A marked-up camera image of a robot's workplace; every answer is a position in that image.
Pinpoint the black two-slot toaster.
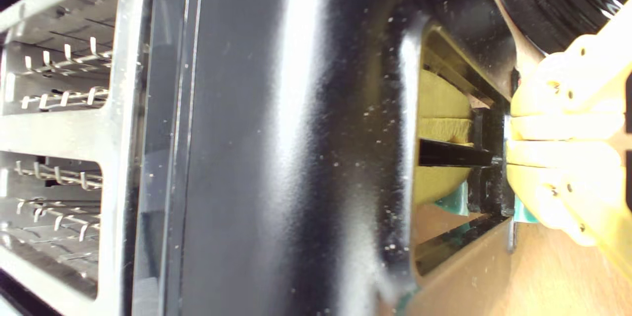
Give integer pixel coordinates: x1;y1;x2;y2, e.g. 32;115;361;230
0;0;520;316

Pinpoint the green toaster lever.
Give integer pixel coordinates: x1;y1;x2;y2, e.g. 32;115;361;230
513;197;540;225

